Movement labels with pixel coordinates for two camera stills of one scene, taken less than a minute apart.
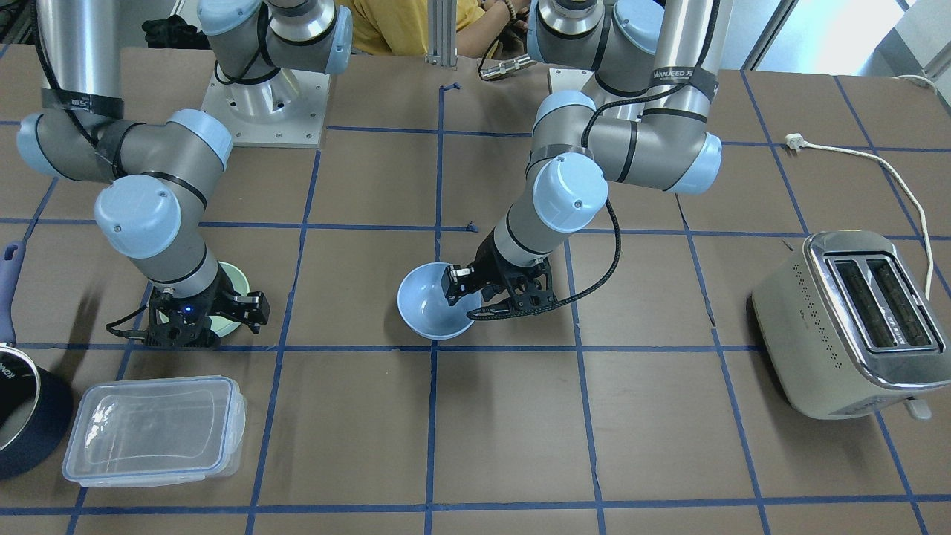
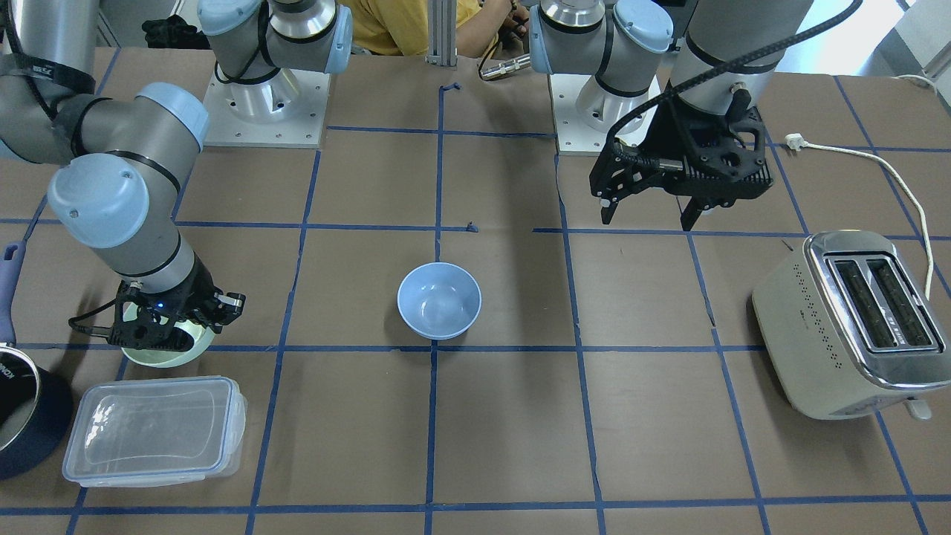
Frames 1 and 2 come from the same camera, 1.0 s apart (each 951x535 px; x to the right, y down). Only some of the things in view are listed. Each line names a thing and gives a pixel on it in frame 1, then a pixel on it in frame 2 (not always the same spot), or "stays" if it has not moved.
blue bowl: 423,305 stays
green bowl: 223,328 to 202,339
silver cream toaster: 848,328 stays
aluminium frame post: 442,33 stays
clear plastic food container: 155,432 stays
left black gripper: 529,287 to 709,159
